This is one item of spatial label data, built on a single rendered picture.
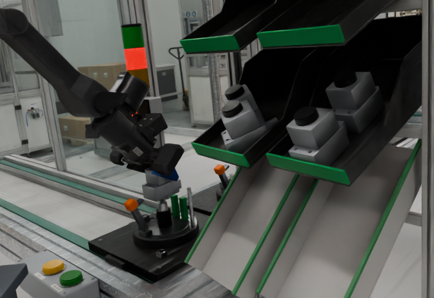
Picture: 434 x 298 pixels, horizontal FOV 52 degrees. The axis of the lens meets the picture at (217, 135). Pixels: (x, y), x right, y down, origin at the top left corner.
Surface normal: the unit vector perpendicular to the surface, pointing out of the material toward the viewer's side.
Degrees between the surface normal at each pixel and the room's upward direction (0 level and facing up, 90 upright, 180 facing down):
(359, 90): 90
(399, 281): 0
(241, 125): 103
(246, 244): 45
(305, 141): 115
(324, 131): 90
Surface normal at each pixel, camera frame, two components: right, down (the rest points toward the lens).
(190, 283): 0.72, 0.08
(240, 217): -0.64, -0.54
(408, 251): -0.10, -0.97
